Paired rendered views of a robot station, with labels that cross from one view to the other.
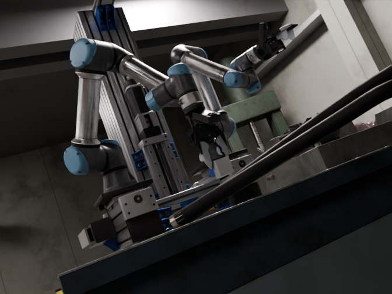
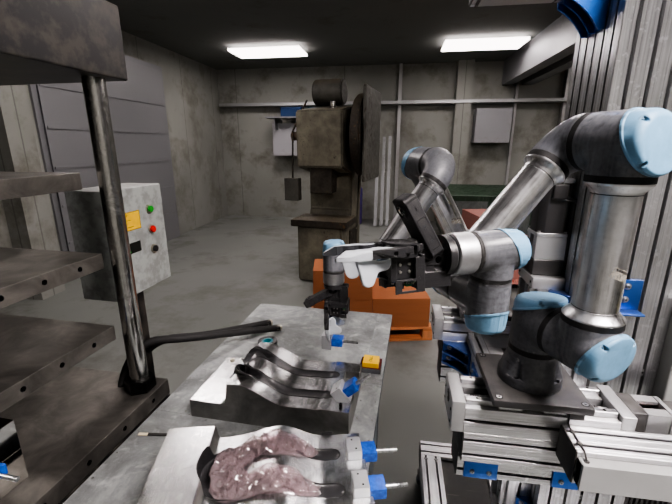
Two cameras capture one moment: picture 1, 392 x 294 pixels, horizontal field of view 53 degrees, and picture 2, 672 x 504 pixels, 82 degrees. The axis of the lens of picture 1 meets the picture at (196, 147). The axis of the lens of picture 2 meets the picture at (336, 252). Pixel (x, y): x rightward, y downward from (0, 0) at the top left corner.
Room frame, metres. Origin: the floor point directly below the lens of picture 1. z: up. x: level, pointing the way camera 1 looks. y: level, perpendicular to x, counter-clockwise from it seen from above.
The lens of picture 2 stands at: (2.02, -1.08, 1.62)
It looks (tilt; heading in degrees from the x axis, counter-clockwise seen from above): 16 degrees down; 126
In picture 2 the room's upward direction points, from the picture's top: straight up
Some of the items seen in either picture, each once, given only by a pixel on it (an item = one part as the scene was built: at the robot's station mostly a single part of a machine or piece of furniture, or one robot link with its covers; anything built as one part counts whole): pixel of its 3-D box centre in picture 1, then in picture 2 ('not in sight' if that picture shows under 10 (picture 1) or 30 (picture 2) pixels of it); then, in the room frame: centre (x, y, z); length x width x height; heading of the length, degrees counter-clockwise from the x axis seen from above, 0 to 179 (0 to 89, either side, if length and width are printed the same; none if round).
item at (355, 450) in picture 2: not in sight; (371, 451); (1.61, -0.35, 0.86); 0.13 x 0.05 x 0.05; 41
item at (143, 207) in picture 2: not in sight; (142, 360); (0.50, -0.37, 0.74); 0.30 x 0.22 x 1.47; 114
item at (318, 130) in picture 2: not in sight; (331, 182); (-0.77, 2.73, 1.19); 1.26 x 1.07 x 2.38; 115
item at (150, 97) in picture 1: (165, 96); not in sight; (1.33, 0.04, 1.25); 0.11 x 0.11 x 0.08; 57
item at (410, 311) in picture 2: not in sight; (367, 291); (0.32, 1.79, 0.32); 1.15 x 0.92 x 0.64; 28
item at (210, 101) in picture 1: (206, 93); (603, 251); (2.02, -0.16, 1.41); 0.15 x 0.12 x 0.55; 142
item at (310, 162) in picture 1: (299, 157); (280, 382); (1.23, -0.29, 0.87); 0.50 x 0.26 x 0.14; 24
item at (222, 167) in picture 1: (216, 171); (340, 340); (1.29, -0.03, 0.93); 0.13 x 0.05 x 0.05; 24
